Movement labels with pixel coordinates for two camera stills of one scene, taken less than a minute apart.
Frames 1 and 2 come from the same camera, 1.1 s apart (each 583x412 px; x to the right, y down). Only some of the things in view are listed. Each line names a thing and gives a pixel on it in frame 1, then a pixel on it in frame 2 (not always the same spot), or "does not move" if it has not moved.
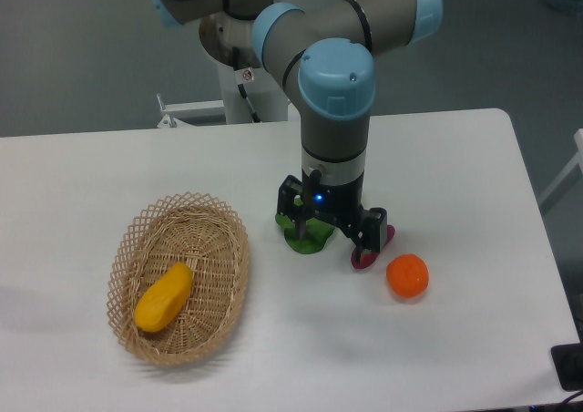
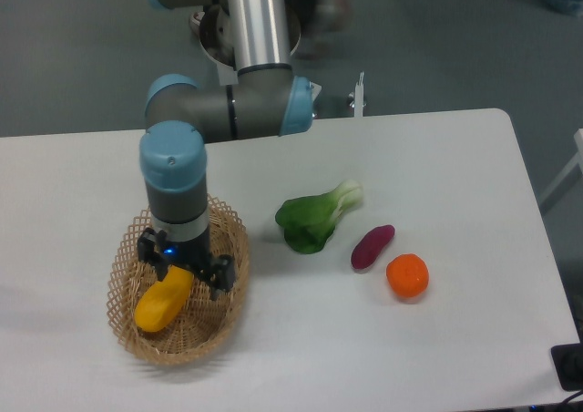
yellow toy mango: x=163 y=299 does not move
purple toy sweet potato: x=369 y=256 does not move
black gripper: x=314 y=196 to x=219 y=275
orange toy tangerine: x=407 y=274 does not move
